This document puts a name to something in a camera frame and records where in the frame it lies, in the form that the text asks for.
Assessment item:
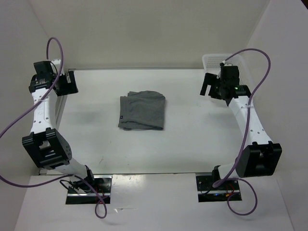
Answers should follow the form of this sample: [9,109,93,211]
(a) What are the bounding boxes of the grey shorts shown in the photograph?
[118,90,166,130]

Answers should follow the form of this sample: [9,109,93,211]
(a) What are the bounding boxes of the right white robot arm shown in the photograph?
[200,64,282,189]

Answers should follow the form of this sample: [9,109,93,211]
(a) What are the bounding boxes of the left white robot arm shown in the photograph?
[22,59,96,193]

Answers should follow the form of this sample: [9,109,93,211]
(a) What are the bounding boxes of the white plastic basket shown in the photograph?
[202,53,253,89]

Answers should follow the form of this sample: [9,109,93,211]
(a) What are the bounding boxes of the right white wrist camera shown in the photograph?
[217,61,226,79]

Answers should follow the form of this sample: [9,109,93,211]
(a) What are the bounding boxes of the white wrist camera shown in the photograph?
[217,61,226,79]
[50,59,64,75]

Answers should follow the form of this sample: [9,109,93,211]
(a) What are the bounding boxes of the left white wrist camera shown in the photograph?
[50,59,64,75]

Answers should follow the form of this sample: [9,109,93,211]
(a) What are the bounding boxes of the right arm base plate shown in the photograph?
[195,173,242,203]

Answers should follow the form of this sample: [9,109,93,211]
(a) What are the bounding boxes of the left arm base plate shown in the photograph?
[64,175,112,205]

